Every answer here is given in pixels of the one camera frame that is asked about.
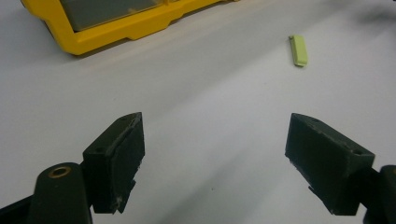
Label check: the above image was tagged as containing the small light green block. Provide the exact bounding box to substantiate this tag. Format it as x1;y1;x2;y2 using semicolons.
288;34;309;68

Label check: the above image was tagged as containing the yellow black storage organizer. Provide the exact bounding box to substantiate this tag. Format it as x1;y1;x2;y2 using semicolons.
21;0;241;56

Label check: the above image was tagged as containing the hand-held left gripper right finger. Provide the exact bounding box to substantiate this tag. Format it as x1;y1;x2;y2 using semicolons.
284;112;376;217

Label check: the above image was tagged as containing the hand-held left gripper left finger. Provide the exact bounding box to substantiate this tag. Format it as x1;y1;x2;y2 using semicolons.
82;111;146;215

